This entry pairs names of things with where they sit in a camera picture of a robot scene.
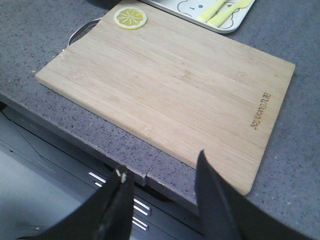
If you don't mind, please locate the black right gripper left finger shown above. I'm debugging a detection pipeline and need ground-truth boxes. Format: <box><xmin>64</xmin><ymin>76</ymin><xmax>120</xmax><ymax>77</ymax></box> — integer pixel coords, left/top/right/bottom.
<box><xmin>19</xmin><ymin>166</ymin><xmax>134</xmax><ymax>240</ymax></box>

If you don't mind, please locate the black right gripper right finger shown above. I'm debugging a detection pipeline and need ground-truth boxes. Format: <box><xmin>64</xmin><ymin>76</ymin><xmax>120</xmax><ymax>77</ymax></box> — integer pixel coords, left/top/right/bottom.
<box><xmin>195</xmin><ymin>150</ymin><xmax>309</xmax><ymax>240</ymax></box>

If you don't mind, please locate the white tray with bear print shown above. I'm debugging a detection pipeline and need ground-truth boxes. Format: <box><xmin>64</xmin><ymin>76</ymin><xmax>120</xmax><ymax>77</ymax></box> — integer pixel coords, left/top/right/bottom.
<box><xmin>143</xmin><ymin>0</ymin><xmax>254</xmax><ymax>34</ymax></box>

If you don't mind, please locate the wooden cutting board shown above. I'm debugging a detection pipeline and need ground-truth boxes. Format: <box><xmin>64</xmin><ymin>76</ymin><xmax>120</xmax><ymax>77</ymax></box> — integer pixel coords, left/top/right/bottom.
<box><xmin>35</xmin><ymin>0</ymin><xmax>295</xmax><ymax>195</ymax></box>

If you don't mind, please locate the yellow plastic fork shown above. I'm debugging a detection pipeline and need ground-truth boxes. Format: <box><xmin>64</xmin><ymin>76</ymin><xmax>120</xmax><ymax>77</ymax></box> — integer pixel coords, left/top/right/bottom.
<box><xmin>197</xmin><ymin>0</ymin><xmax>226</xmax><ymax>23</ymax></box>

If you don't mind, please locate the yellow plastic knife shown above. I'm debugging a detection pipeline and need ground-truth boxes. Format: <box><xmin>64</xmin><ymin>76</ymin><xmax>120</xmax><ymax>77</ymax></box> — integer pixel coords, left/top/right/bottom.
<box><xmin>207</xmin><ymin>0</ymin><xmax>252</xmax><ymax>27</ymax></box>

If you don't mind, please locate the lemon slice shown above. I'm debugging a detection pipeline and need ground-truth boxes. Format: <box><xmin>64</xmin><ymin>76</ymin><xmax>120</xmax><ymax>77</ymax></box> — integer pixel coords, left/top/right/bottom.
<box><xmin>113</xmin><ymin>6</ymin><xmax>148</xmax><ymax>30</ymax></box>

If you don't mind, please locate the metal cutting board handle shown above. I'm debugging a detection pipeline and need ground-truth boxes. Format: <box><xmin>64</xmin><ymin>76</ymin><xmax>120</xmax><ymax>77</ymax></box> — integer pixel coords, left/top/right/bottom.
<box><xmin>67</xmin><ymin>17</ymin><xmax>102</xmax><ymax>47</ymax></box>

